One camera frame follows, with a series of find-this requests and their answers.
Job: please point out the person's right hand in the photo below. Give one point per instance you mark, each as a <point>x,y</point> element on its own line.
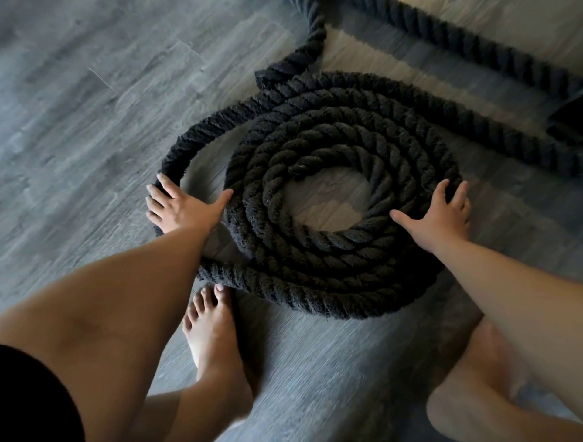
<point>439,227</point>

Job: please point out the person's left foot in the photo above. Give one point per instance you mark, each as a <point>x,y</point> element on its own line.
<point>214,337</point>

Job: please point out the person's right middle finger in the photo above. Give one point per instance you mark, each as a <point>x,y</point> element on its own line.
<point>459,195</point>

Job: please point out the person's right leg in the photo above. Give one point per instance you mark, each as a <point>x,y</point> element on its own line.
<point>478,391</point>

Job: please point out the person's left little finger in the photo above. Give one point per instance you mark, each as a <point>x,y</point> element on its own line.
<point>155,218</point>

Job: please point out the person's left forearm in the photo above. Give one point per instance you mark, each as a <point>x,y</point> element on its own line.
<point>145,291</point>

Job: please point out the person's left middle finger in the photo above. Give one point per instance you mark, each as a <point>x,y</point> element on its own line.
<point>157,194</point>

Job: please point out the person's left hand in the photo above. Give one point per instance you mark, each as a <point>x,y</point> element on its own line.
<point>186,211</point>

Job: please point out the person's right forearm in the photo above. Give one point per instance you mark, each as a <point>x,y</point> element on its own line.
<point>514,300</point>

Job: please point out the person's right thumb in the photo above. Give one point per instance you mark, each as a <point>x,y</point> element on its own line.
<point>405,220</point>

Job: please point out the person's left thumb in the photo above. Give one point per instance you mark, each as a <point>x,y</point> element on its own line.
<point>220,202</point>

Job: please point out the black garment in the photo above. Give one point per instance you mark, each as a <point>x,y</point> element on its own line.
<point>36,400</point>

